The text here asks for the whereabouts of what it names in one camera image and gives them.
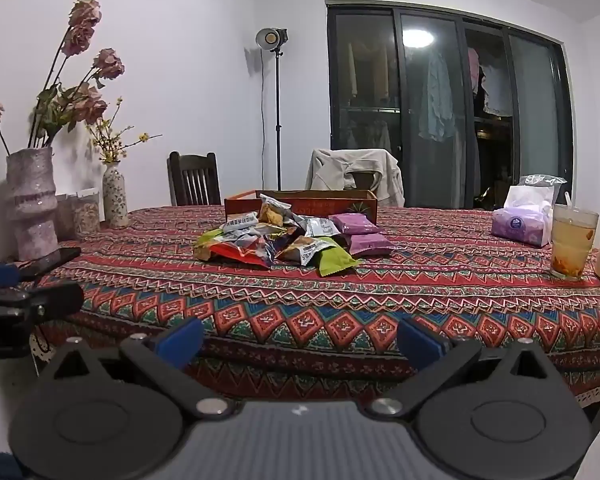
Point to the white straw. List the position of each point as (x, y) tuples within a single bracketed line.
[(568, 200)]

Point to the studio light on stand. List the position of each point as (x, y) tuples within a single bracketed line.
[(278, 110)]

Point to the black framed glass sliding door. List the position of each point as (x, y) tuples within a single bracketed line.
[(415, 160)]

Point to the pile of mixed snack packets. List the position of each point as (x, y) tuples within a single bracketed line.
[(285, 240)]

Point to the green snack packet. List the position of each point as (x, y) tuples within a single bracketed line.
[(335, 262)]

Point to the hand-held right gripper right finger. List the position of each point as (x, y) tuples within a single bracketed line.
[(420, 342)]

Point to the orange cardboard box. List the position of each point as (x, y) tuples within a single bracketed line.
[(320, 205)]

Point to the red patterned tablecloth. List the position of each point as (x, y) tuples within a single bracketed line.
[(330, 310)]

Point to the purple tissue pack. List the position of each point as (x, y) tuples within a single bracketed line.
[(520, 225)]

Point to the dried pink roses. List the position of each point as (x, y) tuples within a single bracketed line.
[(80, 30)]

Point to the glass jar with cereal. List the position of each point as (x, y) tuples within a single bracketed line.
[(87, 212), (66, 217)]

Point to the black smartphone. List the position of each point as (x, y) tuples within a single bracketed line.
[(50, 260)]

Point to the beige jacket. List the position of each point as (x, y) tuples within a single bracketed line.
[(330, 175)]

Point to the clear plastic bag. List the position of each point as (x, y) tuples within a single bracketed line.
[(545, 182)]

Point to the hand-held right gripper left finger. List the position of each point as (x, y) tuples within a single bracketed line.
[(180, 342)]

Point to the wooden chair with jacket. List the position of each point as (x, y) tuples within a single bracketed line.
[(365, 182)]

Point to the yellow flower twigs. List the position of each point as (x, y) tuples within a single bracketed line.
[(111, 140)]

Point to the purple snack packet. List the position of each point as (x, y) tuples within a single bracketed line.
[(356, 222), (369, 243)]

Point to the glass cup with drink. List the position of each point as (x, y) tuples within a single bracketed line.
[(572, 245)]

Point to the small floral vase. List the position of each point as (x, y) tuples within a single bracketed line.
[(115, 200)]

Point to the hanging white garment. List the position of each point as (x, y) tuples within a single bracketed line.
[(496, 87)]

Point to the hanging light blue shirt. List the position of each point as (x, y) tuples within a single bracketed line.
[(437, 95)]

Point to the large pink ceramic vase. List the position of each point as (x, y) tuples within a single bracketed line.
[(30, 200)]

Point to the dark wooden chair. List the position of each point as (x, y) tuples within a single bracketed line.
[(195, 180)]

